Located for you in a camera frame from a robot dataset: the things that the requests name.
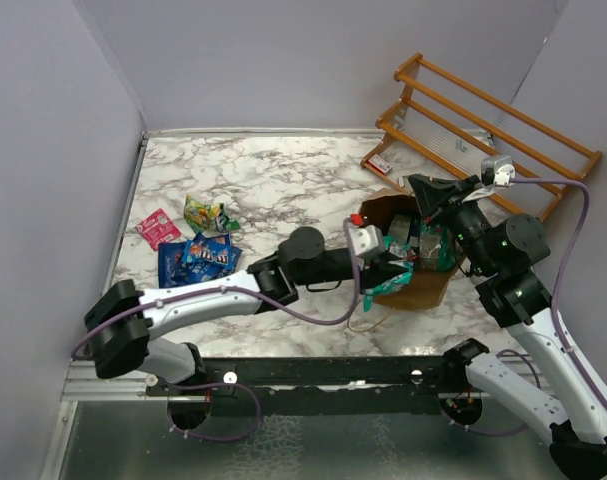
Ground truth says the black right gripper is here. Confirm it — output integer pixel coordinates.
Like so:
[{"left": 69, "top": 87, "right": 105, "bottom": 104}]
[{"left": 409, "top": 173, "right": 497, "bottom": 275}]

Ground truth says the blue M&Ms candy packet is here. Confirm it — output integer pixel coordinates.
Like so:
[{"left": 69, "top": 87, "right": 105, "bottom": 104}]
[{"left": 182, "top": 233, "right": 232, "bottom": 267}]

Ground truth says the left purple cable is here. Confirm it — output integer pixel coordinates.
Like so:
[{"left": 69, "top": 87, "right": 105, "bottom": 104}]
[{"left": 71, "top": 217, "right": 364, "bottom": 441}]

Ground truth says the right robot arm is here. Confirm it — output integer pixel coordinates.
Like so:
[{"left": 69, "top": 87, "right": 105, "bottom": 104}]
[{"left": 409, "top": 174, "right": 607, "bottom": 479}]

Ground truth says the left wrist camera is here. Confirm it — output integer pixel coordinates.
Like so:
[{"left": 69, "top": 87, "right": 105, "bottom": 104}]
[{"left": 348, "top": 214, "right": 386, "bottom": 262}]

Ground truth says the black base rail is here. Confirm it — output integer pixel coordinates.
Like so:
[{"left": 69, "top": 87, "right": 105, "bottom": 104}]
[{"left": 147, "top": 339, "right": 489, "bottom": 416}]

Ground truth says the green snack packet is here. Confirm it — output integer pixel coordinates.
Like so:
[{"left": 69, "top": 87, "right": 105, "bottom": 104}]
[{"left": 418, "top": 221, "right": 456, "bottom": 272}]

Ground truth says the purple cable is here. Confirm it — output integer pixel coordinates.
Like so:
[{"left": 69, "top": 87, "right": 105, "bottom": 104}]
[
  {"left": 71, "top": 217, "right": 364, "bottom": 441},
  {"left": 447, "top": 178, "right": 607, "bottom": 436}
]

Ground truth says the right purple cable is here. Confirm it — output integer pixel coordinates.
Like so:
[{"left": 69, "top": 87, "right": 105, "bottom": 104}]
[{"left": 447, "top": 178, "right": 607, "bottom": 436}]

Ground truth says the wooden two-tier rack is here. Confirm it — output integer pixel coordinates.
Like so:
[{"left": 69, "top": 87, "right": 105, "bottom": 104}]
[{"left": 360, "top": 52, "right": 603, "bottom": 221}]

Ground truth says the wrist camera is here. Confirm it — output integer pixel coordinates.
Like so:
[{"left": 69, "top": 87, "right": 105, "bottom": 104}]
[
  {"left": 348, "top": 214, "right": 386, "bottom": 262},
  {"left": 464, "top": 154, "right": 516, "bottom": 202}
]

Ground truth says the yellow green candy packet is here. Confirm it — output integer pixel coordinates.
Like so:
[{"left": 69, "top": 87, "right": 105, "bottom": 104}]
[{"left": 183, "top": 195, "right": 240, "bottom": 233}]

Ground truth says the small red white box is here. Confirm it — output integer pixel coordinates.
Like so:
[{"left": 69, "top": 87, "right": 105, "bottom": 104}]
[{"left": 366, "top": 154, "right": 392, "bottom": 175}]

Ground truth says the blue salt vinegar chips bag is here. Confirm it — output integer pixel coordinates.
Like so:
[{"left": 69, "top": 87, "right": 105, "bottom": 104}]
[{"left": 182, "top": 246, "right": 243, "bottom": 283}]

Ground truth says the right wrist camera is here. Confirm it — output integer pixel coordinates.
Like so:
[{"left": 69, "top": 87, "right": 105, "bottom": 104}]
[{"left": 464, "top": 154, "right": 516, "bottom": 202}]

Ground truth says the blue Burts chips bag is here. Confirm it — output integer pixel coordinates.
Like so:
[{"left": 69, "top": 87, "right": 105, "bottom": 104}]
[{"left": 157, "top": 242, "right": 190, "bottom": 288}]

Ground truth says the red snack packet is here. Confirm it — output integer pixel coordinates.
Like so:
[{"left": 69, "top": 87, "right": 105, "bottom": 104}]
[{"left": 135, "top": 208, "right": 181, "bottom": 251}]

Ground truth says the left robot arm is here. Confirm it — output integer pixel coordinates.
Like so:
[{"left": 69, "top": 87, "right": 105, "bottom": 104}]
[{"left": 80, "top": 223, "right": 408, "bottom": 395}]

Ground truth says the brown paper bag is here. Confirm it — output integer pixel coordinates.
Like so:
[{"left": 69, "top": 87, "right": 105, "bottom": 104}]
[{"left": 358, "top": 189, "right": 460, "bottom": 311}]

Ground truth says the open small cardboard box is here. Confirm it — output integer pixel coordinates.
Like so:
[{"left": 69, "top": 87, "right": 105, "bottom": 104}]
[{"left": 398, "top": 176, "right": 412, "bottom": 192}]

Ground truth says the small blue white snack packet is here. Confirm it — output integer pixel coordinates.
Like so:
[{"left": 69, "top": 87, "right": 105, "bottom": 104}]
[{"left": 388, "top": 215, "right": 420, "bottom": 247}]

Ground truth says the teal white snack packet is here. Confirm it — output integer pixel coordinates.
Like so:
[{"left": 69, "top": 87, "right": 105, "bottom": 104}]
[{"left": 362, "top": 236, "right": 418, "bottom": 312}]

